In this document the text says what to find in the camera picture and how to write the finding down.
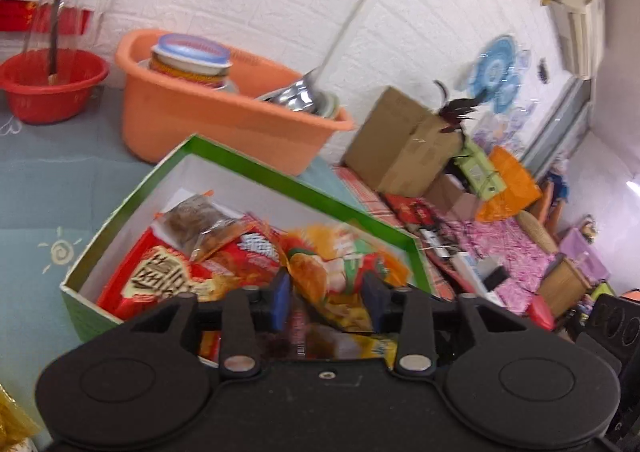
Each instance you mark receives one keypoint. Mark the steel bowl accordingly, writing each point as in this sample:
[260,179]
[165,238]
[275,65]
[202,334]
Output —
[303,95]

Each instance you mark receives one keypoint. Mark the orange plastic basin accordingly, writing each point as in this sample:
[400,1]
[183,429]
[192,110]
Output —
[160,112]

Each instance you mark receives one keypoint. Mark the blue lidded container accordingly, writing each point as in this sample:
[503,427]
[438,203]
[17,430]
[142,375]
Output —
[192,59]

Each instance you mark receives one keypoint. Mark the red checkered snack bag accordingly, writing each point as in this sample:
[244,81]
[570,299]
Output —
[154,271]

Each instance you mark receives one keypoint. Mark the yellow green snack pack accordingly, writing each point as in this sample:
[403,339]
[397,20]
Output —
[16,427]

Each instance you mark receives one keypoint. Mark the orange plastic bag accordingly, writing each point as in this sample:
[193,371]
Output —
[521,189]

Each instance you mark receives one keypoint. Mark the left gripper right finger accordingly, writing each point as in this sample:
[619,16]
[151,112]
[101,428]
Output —
[407,312]

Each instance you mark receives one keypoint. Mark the teal printed tablecloth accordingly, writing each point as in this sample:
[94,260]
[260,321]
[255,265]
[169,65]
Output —
[59,183]

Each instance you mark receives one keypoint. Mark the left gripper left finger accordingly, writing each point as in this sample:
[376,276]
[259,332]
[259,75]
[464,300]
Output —
[246,312]

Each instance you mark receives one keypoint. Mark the clear glass pitcher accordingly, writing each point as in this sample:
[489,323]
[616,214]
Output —
[58,24]

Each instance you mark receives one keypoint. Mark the dark purple plant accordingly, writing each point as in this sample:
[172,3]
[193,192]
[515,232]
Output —
[453,112]

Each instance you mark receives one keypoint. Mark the blue paper fan decoration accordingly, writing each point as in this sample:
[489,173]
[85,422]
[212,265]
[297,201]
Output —
[494,74]

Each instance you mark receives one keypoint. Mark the green cardboard box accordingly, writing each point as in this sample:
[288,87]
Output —
[241,187]

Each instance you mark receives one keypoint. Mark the yellow chip bag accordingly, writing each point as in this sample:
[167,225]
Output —
[328,263]

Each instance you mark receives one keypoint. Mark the clear biscuit pack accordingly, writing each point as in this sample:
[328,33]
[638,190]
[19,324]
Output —
[198,228]

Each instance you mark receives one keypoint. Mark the white power strip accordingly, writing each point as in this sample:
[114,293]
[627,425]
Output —
[466,267]

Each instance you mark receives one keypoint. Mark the red plastic basket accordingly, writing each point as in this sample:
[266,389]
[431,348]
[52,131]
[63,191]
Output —
[38,98]

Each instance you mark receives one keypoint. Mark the light green box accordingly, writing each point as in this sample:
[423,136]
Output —
[479,171]

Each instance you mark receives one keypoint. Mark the pink floral cloth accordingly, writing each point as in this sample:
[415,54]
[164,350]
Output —
[504,241]

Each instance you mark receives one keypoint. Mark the small brown cardboard box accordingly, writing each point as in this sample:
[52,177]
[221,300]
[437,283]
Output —
[447,195]

